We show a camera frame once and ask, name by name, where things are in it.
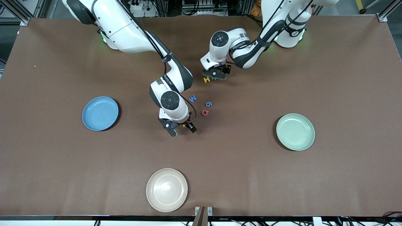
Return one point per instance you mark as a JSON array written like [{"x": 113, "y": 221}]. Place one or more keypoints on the beige round plate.
[{"x": 166, "y": 190}]

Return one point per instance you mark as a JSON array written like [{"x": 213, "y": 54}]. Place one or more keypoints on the white power strip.
[{"x": 144, "y": 13}]

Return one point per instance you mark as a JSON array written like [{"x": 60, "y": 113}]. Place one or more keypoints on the blue foam letter W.
[{"x": 192, "y": 99}]

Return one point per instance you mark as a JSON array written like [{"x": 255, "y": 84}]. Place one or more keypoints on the aluminium frame post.
[
  {"x": 23, "y": 19},
  {"x": 383, "y": 17}
]

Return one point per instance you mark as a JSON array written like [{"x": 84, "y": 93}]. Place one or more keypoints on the blue round plate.
[{"x": 100, "y": 113}]

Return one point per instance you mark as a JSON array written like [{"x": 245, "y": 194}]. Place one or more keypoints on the pale green round plate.
[{"x": 295, "y": 131}]

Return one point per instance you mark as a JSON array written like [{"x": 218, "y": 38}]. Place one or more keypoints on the orange snack bags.
[{"x": 255, "y": 12}]

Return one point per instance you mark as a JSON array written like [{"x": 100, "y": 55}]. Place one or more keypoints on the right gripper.
[{"x": 186, "y": 123}]

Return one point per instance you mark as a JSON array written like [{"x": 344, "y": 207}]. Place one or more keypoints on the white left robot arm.
[{"x": 238, "y": 39}]

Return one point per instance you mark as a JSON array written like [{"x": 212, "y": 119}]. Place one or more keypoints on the red foam letter Q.
[{"x": 202, "y": 113}]

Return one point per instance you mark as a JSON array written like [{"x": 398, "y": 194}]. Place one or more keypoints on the grey equipment rack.
[{"x": 204, "y": 6}]

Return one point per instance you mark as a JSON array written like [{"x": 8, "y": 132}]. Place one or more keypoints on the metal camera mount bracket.
[{"x": 201, "y": 219}]

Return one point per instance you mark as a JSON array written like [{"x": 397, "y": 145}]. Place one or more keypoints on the grey rod with black foot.
[{"x": 363, "y": 11}]

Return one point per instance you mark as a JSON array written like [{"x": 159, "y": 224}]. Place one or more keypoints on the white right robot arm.
[{"x": 125, "y": 28}]

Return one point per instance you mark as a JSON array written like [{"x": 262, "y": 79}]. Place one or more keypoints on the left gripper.
[{"x": 226, "y": 68}]

